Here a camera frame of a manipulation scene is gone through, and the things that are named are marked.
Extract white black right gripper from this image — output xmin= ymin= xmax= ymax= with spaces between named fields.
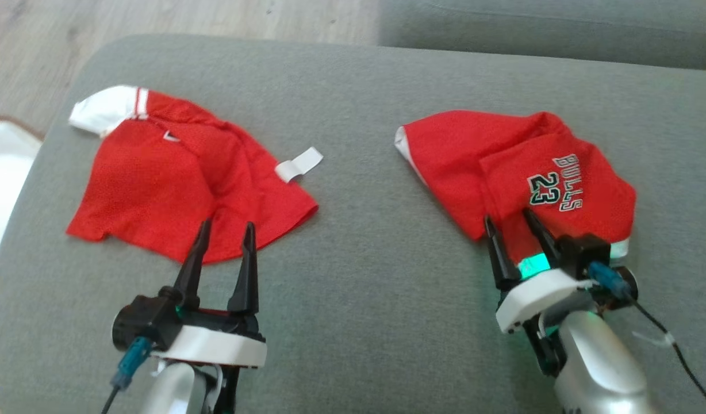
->
xmin=483 ymin=208 xmax=596 ymax=335

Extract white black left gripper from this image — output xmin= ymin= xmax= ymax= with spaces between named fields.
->
xmin=151 ymin=217 xmax=268 ymax=369

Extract red Bulls 23 jersey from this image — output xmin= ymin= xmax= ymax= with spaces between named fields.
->
xmin=394 ymin=110 xmax=637 ymax=259

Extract red shirt white striped sleeves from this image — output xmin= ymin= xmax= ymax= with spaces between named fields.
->
xmin=66 ymin=85 xmax=324 ymax=265

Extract grey sofa seat cushion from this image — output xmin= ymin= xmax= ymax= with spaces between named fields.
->
xmin=378 ymin=0 xmax=706 ymax=72

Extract white rug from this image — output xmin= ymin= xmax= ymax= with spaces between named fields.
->
xmin=0 ymin=118 xmax=43 ymax=268

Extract black cable teal plug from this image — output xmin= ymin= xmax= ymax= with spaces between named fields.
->
xmin=100 ymin=336 xmax=154 ymax=414

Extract white cable tie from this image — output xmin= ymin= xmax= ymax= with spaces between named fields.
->
xmin=632 ymin=329 xmax=674 ymax=347

